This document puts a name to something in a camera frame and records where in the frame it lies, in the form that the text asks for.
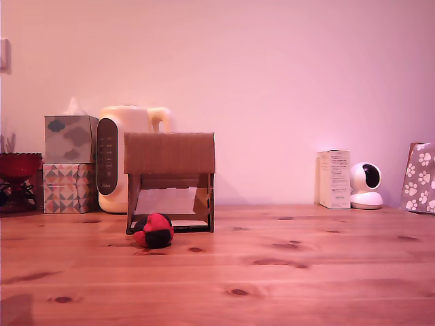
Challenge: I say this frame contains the red and black footbag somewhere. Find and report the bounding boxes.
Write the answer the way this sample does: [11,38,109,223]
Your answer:
[133,213,175,248]

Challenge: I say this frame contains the cardboard dice tower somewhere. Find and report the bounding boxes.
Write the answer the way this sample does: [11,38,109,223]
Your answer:
[123,132,216,235]

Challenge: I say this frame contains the cream electric kettle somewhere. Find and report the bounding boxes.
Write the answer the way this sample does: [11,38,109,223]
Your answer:
[96,105,173,215]

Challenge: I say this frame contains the white printed carton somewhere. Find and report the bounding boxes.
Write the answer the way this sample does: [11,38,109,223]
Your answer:
[317,148,352,210]

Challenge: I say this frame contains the cloud print tissue box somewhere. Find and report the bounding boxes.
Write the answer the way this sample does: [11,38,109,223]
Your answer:
[43,115,100,164]

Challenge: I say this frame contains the white tissue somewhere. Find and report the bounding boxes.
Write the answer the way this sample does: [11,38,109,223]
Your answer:
[64,96,88,117]

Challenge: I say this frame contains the triangle pattern tissue box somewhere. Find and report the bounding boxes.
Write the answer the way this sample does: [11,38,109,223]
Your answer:
[42,162,99,215]

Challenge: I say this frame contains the red glass footed bowl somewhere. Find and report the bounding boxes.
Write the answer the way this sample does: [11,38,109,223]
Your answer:
[0,152,44,213]

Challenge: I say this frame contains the grey paw print bag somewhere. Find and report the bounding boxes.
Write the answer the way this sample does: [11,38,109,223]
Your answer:
[399,142,435,215]

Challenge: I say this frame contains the pale dried stems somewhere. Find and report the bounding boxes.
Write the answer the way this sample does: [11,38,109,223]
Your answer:
[0,132,17,154]

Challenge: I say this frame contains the small white round camera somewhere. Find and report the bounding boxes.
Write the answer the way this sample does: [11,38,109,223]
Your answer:
[349,161,384,210]

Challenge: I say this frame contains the black wire stand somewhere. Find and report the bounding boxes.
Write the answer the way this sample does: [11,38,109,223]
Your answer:
[0,181,37,206]

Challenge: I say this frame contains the white wall plate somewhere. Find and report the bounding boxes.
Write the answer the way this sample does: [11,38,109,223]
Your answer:
[0,38,12,75]

